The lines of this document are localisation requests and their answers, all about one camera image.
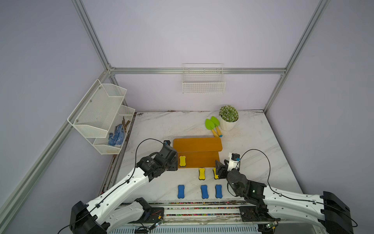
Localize yellow eraser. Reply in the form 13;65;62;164
199;168;206;180
179;156;187;168
213;168;219;180

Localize blue eraser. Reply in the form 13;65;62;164
200;185;209;199
177;185;185;199
215;184;223;199

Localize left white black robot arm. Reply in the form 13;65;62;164
68;145;178;234

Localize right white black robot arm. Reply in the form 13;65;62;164
215;160;357;234

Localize orange two-tier wooden shelf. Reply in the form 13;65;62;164
172;137;223;168

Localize green spatula blue tip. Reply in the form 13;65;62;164
210;116;223;137

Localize potted green succulent plant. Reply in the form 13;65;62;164
219;105;239;131

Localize brown sticks in rack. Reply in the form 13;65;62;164
122;117;131;132

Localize blue crumpled cloth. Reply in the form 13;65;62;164
108;124;125;146

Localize white mesh two-tier rack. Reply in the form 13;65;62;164
67;80;135;155

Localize green spatula orange handle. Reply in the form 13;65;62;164
205;119;219;137

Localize aluminium front rail frame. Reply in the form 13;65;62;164
78;201;328;234

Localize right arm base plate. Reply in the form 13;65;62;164
239;206;281;222

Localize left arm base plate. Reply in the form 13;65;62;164
125;206;165;224

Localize white wire wall basket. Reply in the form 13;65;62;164
182;63;226;94

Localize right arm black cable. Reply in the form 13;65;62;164
226;149;358;228

